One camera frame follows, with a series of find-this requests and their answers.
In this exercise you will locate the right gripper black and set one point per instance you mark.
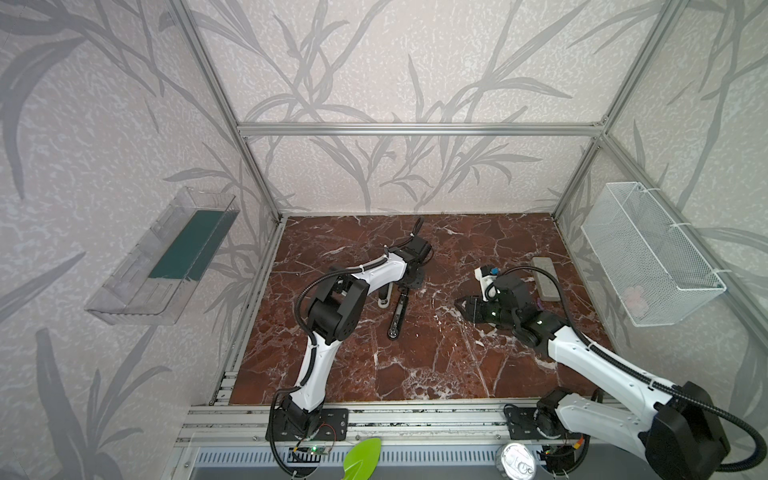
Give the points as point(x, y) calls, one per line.
point(478, 309)

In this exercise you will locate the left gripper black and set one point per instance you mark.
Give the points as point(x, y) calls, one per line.
point(417, 241)

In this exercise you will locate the black stapler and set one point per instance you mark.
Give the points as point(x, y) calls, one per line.
point(396, 324)

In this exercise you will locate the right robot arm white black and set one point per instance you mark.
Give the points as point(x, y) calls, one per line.
point(676, 429)

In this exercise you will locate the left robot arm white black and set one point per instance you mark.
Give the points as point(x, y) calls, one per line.
point(329, 310)

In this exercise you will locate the pink item in basket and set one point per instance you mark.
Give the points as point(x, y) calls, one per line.
point(635, 302)

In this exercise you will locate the round silver can lid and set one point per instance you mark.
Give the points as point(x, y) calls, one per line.
point(514, 461)

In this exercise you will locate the green leaf sticker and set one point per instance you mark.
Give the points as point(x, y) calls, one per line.
point(362, 460)

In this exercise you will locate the small green circuit board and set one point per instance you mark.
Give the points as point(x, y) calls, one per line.
point(314, 450)

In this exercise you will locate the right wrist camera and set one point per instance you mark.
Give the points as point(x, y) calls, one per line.
point(486, 275)

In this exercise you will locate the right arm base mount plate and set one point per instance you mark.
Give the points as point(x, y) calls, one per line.
point(521, 423)

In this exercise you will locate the white wire mesh basket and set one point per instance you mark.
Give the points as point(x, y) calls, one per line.
point(638, 243)

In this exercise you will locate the clear plastic wall tray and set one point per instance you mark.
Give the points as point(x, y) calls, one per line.
point(158, 277)

